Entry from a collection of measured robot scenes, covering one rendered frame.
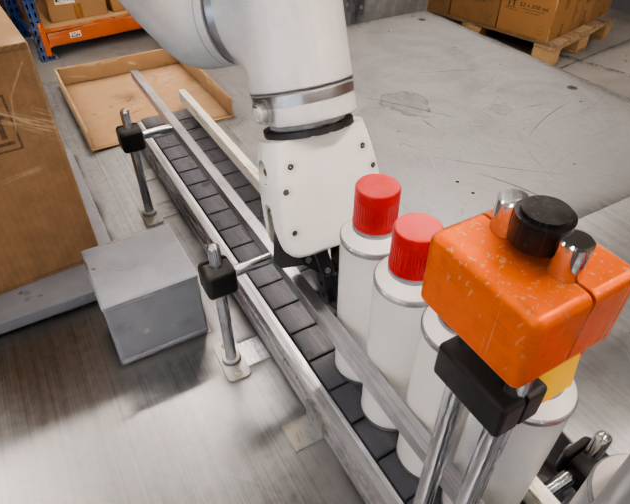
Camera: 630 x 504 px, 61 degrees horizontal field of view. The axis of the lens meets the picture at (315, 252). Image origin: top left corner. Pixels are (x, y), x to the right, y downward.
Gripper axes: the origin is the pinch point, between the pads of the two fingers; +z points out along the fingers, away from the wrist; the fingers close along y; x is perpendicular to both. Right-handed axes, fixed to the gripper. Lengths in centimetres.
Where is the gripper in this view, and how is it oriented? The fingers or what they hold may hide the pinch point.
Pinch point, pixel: (336, 286)
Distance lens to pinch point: 50.0
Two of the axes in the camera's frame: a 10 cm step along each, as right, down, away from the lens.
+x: -4.7, -2.8, 8.4
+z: 1.7, 9.0, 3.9
